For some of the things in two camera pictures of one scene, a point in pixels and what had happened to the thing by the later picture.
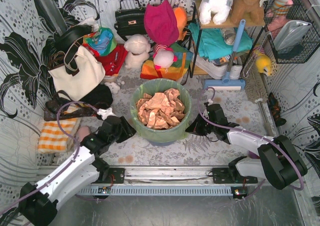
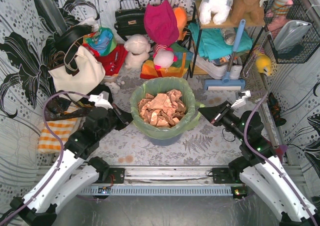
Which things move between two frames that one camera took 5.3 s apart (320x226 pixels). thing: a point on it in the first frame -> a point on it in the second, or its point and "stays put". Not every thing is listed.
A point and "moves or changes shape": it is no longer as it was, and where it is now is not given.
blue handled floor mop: x=226 y=83 stays put
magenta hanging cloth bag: x=161 y=22 stays put
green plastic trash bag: x=156 y=86 moves or changes shape
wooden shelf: x=198 y=29 stays put
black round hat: x=62 y=38 stays put
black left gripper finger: x=125 y=131 -> x=125 y=118
